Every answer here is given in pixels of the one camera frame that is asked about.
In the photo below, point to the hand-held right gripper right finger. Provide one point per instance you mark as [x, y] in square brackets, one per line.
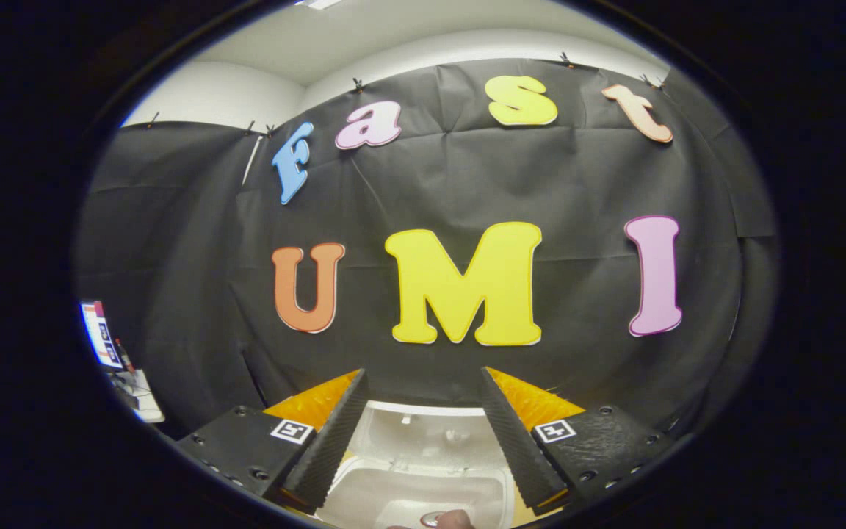
[515, 441]

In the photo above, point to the black backdrop cloth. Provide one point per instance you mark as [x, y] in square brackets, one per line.
[577, 184]

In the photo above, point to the white desktop garbage bin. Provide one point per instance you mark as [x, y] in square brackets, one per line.
[423, 448]

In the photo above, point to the white side desk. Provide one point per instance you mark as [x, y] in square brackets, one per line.
[142, 400]

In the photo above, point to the red and black pen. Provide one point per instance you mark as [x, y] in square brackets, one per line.
[124, 356]

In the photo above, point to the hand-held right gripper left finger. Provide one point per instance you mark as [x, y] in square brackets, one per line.
[331, 433]

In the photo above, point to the long ceiling light panel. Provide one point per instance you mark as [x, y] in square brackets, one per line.
[318, 4]

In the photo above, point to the red pop can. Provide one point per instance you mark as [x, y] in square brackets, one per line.
[432, 519]

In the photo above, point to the computer monitor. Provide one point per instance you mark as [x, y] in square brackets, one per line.
[100, 334]

